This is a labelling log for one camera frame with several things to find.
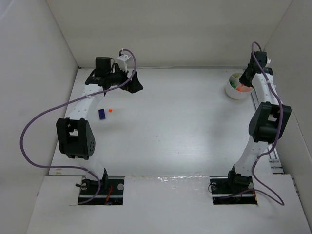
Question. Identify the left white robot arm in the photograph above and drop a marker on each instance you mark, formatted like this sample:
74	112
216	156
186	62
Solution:
75	136

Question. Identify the white divided round container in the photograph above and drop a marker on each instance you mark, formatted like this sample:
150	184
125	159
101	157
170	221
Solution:
235	90

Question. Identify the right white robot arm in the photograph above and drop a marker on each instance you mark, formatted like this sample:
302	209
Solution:
241	172

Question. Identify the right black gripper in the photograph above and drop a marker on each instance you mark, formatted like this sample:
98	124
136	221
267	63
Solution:
247	78

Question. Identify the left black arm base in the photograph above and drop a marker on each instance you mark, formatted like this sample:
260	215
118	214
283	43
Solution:
110	194

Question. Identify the purple lego brick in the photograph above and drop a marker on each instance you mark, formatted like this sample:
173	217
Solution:
101	113

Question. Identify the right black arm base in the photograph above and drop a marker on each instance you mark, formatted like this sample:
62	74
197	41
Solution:
225	192

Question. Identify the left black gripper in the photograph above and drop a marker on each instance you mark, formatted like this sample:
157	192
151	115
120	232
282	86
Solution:
128	81

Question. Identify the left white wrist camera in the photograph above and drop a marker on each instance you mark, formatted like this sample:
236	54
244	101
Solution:
123	61

